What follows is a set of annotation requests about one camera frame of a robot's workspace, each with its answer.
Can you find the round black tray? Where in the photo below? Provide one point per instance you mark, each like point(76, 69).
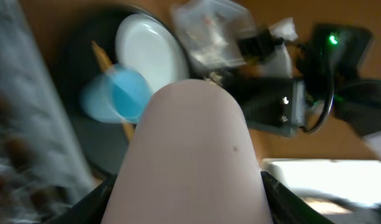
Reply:
point(104, 144)

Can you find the pink cup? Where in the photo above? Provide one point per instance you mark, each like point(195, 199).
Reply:
point(191, 160)

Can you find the wooden chopstick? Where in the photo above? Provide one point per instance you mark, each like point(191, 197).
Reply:
point(105, 65)

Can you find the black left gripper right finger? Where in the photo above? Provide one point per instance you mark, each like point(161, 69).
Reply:
point(286, 207)

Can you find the grey dishwasher rack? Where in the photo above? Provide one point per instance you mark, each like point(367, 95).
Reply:
point(43, 175)

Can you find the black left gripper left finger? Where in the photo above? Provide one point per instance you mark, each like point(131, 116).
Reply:
point(91, 208)

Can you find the clear plastic bin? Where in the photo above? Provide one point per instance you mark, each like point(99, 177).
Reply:
point(209, 30)

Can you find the grey plate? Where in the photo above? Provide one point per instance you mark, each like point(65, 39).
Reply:
point(144, 45)

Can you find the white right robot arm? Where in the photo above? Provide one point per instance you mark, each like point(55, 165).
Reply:
point(328, 66)

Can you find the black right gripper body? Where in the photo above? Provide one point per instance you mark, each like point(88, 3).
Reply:
point(269, 104)

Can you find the light blue cup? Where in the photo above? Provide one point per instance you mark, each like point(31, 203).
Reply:
point(121, 94)

